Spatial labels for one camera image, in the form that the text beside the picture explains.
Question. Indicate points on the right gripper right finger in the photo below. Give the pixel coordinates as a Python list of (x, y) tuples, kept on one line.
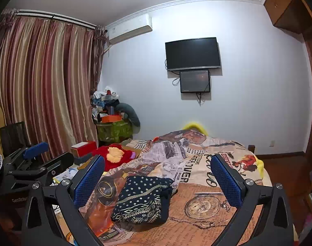
[(274, 225)]

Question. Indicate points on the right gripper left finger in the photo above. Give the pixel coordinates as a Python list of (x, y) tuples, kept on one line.
[(40, 226)]

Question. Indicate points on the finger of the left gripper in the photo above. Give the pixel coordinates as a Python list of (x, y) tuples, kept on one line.
[(35, 150), (56, 166)]

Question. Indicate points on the navy patterned garment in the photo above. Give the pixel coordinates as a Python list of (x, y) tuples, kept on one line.
[(144, 200)]

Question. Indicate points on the red white box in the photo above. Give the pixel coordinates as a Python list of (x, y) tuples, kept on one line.
[(83, 148)]

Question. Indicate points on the red plush toy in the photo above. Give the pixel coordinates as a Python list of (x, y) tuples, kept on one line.
[(114, 155)]

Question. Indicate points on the green storage box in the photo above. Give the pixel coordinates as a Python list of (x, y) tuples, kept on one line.
[(114, 132)]

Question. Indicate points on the pile of clutter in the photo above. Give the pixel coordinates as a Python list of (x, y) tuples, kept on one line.
[(104, 103)]

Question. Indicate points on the striped red gold curtain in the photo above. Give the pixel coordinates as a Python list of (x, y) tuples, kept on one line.
[(49, 70)]

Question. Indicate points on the orange box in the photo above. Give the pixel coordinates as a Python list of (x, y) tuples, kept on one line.
[(111, 118)]

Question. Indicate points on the printed newspaper bedspread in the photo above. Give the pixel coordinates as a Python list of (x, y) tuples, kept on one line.
[(198, 212)]

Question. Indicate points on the grey neck pillow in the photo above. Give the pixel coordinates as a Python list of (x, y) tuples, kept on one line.
[(130, 114)]

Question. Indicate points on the yellow pillow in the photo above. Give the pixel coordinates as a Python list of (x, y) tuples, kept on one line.
[(196, 127)]

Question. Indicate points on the white air conditioner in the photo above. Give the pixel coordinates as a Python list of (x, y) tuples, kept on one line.
[(124, 30)]

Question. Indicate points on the small black wall monitor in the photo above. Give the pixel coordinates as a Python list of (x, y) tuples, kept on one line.
[(195, 81)]

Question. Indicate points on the large black wall television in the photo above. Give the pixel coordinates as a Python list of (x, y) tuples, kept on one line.
[(197, 53)]

